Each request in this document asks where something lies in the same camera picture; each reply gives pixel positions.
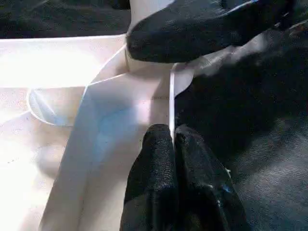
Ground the white plastic table top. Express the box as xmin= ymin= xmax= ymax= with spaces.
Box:
xmin=0 ymin=31 xmax=268 ymax=231

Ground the white plastic table leg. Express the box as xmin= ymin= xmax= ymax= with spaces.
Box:
xmin=128 ymin=0 xmax=175 ymax=31

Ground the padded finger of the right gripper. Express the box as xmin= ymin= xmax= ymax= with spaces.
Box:
xmin=126 ymin=0 xmax=297 ymax=64

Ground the black plastic mat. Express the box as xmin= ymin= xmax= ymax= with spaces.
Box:
xmin=0 ymin=0 xmax=308 ymax=231

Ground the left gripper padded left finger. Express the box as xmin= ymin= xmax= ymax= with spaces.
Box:
xmin=120 ymin=123 xmax=180 ymax=231

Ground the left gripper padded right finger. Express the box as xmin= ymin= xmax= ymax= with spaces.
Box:
xmin=175 ymin=124 xmax=250 ymax=231

